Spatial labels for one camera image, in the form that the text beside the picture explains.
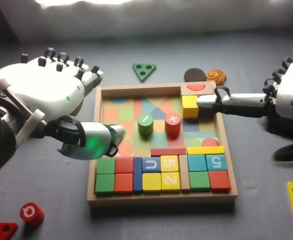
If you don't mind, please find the green triangle block with holes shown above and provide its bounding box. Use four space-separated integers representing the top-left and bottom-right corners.
132 63 157 83

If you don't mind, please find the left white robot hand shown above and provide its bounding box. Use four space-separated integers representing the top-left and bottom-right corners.
0 47 127 161

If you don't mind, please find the brown round cookie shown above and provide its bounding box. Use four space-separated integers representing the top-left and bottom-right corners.
183 67 207 83

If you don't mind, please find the red x cylinder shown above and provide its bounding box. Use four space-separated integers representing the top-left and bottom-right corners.
164 112 182 136

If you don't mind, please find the white backdrop cloth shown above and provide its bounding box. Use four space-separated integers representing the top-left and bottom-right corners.
0 0 293 43

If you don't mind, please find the red triangle block with holes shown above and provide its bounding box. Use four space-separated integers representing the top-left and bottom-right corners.
0 221 19 240

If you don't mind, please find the blue cube block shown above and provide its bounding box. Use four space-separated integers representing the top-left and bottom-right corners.
197 94 216 119

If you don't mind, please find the grey table cloth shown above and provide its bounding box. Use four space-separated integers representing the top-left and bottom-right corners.
0 32 293 240

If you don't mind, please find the green minus cylinder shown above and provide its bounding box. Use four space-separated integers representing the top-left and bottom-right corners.
137 112 154 137

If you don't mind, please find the orange swirl cookie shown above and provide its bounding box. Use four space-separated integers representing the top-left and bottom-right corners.
205 68 228 85

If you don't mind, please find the yellow cube block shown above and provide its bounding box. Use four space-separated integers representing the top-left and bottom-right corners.
181 94 200 119

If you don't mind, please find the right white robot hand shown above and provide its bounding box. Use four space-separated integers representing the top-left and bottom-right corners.
195 52 293 163

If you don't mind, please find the wooden puzzle tray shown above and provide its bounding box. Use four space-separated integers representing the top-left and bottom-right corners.
86 81 239 208

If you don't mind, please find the red Q cylinder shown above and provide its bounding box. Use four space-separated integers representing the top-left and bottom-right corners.
19 202 45 228

